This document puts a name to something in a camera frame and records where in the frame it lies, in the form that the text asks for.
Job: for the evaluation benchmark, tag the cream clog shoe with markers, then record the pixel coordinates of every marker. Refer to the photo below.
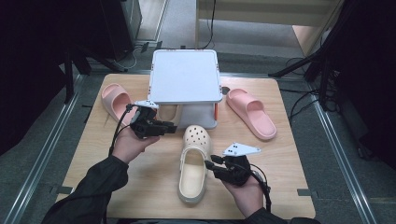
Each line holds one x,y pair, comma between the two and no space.
169,113
193,174

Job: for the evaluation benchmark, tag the white two-tier shoe rack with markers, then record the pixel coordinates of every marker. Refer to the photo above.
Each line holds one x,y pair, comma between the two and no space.
185,77

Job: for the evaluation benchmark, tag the beige wooden cabinet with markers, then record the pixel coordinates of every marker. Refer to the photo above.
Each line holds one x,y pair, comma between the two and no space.
258,12

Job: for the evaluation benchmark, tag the person's right hand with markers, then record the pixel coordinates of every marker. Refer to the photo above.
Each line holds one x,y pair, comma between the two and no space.
246,197

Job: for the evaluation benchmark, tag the grey metal table bracket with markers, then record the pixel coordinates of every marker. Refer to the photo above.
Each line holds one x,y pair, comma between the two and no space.
63,190
306,192

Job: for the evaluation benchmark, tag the black metal stand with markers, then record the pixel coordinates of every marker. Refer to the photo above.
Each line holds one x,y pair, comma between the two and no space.
70,74
314,59

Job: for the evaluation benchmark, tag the pink slide slipper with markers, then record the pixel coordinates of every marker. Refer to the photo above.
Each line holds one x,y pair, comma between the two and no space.
253,115
116,102

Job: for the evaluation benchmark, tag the silver metal floor rail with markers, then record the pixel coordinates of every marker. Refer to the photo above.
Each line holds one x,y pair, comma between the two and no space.
40,161
344,165

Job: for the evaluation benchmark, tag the person's left hand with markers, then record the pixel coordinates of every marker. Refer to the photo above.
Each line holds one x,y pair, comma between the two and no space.
130,146

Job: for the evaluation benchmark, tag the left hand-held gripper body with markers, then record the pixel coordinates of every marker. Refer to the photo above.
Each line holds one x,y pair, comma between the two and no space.
143,124

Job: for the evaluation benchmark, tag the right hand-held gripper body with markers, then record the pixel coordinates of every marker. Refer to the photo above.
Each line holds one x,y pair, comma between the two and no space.
235,169

